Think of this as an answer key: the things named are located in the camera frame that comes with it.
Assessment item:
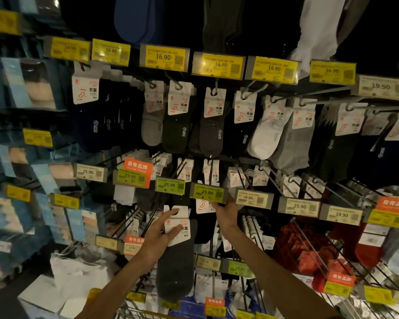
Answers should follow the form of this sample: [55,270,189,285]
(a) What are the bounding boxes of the pile of white sock packs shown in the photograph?
[18,252,112,319]

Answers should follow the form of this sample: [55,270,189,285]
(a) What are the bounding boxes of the row of low price tags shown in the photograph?
[95,234,399,319]

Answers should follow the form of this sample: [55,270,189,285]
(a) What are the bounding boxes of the stack of blue packets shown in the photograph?
[0,56,111,291]

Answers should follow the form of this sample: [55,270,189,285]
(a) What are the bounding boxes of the charcoal sock pack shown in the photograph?
[199,87,227,159]

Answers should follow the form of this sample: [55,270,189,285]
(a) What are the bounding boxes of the person's right forearm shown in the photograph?
[223,225,341,319]

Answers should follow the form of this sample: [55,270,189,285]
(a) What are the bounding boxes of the group of navy sock packs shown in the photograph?
[70,62,144,154]

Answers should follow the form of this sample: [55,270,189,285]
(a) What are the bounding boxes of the hanging dark garment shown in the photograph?
[202,0,247,54]

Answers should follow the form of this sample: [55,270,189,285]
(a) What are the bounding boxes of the group of red sock packs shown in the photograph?
[273,222,387,293]

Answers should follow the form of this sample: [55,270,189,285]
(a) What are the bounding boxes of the row of yellow price tags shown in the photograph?
[43,36,399,102]

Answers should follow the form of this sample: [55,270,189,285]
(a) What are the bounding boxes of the hanging blue garment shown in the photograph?
[114,0,164,47]

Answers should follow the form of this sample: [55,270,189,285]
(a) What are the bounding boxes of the dark green sock pack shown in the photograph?
[162,80,197,154]

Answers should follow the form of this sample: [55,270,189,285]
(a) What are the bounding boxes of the black sock pack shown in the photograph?
[314,103,368,184]
[224,90,257,157]

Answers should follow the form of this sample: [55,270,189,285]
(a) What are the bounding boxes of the dark grey sock pack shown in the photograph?
[156,206,199,303]

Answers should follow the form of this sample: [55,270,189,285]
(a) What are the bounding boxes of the metal wire basket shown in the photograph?
[114,301,174,319]

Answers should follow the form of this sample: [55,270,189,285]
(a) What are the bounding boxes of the person's left forearm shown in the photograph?
[74,253,162,319]

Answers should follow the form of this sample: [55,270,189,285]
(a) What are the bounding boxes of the white sock pack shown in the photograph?
[247,95,294,160]

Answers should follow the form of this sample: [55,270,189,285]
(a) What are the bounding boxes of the hanging white garment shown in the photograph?
[289,0,347,77]

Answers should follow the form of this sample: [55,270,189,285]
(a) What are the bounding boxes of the person's right hand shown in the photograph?
[209,195,241,234]

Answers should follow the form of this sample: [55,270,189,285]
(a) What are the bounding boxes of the navy sock pack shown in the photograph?
[362,109,399,187]

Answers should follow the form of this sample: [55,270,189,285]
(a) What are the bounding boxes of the person's left hand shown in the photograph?
[140,208,184,263]

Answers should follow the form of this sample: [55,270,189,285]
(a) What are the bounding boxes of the yellow shelf price tag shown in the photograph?
[0,8,21,36]
[23,128,54,148]
[6,184,31,202]
[49,193,80,210]

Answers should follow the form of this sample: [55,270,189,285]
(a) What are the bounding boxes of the row of mixed price tags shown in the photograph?
[75,163,399,230]

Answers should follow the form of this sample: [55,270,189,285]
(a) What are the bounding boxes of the light grey sock pack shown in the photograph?
[141,80,165,147]

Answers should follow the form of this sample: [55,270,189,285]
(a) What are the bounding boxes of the row of small hanging sock packs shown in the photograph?
[120,149,324,200]

